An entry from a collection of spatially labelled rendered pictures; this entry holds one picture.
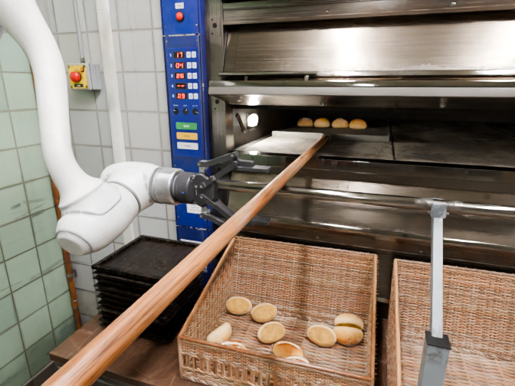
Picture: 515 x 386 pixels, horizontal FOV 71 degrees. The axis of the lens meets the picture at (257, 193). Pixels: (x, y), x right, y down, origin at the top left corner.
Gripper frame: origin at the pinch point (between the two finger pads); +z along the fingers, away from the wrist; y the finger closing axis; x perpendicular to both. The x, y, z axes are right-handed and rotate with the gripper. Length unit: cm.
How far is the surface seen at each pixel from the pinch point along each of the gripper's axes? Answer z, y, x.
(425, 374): 36.7, 31.7, 6.3
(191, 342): -22, 47, -3
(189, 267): 1.3, -0.2, 34.4
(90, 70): -87, -29, -48
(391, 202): 27.7, 3.7, -16.2
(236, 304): -22, 56, -36
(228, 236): 1.7, 0.3, 22.1
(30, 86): -122, -23, -49
